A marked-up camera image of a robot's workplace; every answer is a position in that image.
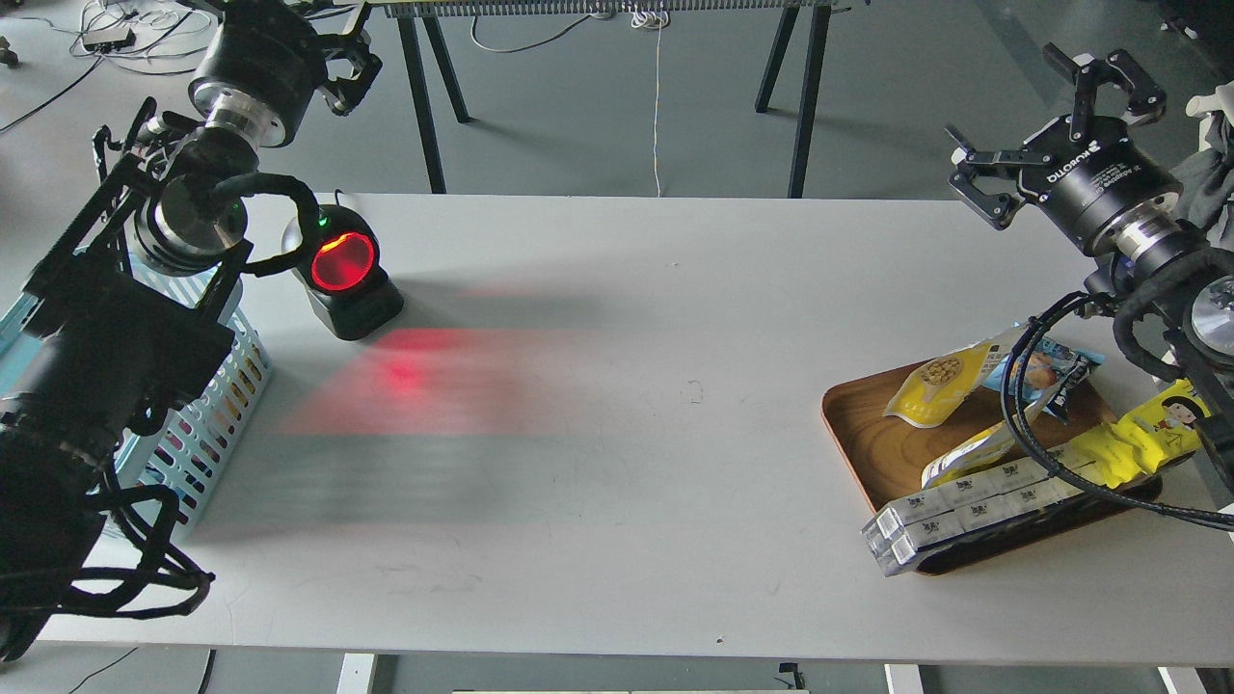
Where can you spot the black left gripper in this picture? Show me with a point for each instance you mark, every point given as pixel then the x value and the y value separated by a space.
pixel 253 67

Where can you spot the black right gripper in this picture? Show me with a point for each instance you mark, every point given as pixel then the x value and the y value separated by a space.
pixel 1104 183

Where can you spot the clear white snack box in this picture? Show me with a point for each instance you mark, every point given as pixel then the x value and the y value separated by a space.
pixel 973 518

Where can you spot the light blue plastic basket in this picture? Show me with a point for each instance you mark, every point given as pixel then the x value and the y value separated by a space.
pixel 192 452

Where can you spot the grey cloth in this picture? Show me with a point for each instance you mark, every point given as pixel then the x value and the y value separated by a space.
pixel 1207 176

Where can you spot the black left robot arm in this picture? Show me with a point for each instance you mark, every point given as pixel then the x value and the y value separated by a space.
pixel 130 311

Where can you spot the black power adapter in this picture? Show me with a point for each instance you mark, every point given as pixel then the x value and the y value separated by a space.
pixel 109 39

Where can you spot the yellow white snack pouch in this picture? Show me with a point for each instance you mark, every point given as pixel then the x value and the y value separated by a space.
pixel 936 389

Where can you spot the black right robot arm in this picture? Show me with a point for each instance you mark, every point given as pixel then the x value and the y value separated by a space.
pixel 1167 289

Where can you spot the black barcode scanner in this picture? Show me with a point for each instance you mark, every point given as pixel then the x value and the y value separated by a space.
pixel 347 287

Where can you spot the blue snack packet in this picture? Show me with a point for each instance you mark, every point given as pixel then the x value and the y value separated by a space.
pixel 1054 370

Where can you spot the wooden tray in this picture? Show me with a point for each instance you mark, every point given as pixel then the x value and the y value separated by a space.
pixel 887 457

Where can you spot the yellow white snack bag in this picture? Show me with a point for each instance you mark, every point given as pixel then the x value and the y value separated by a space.
pixel 981 451

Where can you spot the yellow cartoon snack bag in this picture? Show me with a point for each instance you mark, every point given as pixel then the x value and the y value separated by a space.
pixel 1162 430

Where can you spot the black table frame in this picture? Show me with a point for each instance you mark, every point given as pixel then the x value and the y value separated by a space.
pixel 639 98

